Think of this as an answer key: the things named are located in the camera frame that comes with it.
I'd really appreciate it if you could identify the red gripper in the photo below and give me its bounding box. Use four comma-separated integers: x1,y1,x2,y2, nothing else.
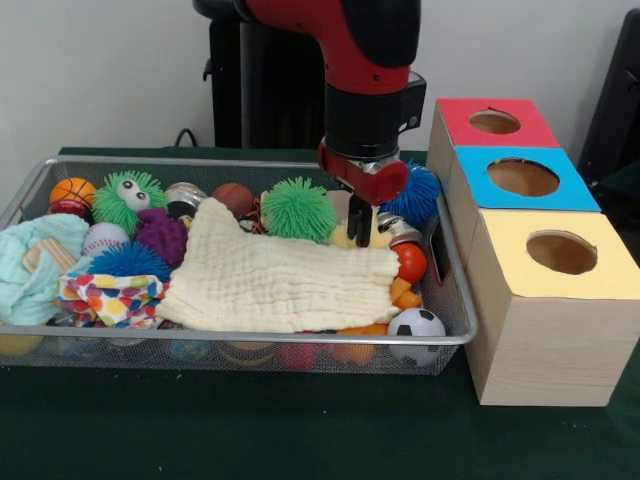
317,137,410,249

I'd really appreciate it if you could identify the yellow plush toy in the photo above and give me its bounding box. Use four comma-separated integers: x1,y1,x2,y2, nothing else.
329,214,391,250

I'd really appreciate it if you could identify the green puffer toy with eyes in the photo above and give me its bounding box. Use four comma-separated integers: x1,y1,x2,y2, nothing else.
91,170,168,236
261,175,337,246

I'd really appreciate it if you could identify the cream muslin cloth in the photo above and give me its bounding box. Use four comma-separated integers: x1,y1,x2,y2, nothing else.
155,197,402,334

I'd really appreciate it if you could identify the wooden box with three holes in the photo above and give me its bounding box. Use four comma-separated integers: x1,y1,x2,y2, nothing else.
426,97,640,407

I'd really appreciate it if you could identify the shallow metal mesh bin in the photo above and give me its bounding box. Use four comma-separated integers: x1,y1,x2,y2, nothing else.
0,154,479,377

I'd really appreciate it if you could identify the large blue puffer ball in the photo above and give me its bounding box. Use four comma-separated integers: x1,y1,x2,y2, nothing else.
378,159,442,229

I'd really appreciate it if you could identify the small soccer ball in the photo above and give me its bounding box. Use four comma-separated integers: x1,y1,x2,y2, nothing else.
386,307,447,341

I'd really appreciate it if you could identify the purple spiky rubber toy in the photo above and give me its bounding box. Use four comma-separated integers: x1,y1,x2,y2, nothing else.
134,207,190,266

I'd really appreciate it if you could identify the dark green table cloth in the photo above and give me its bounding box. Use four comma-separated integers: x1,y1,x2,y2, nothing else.
0,145,640,480
588,158,640,201

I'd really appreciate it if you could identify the white polka dot cloth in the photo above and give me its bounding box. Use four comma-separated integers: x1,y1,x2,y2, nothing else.
53,271,171,330

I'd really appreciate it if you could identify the small orange basketball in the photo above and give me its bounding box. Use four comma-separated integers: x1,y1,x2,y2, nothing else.
49,177,98,207

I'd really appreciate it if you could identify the black upright panel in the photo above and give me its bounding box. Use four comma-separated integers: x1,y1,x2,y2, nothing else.
577,8,640,186

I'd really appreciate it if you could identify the mint green cloth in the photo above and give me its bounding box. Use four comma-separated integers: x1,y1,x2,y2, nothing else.
0,213,91,326

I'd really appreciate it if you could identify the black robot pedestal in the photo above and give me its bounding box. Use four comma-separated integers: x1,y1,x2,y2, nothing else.
192,0,376,151

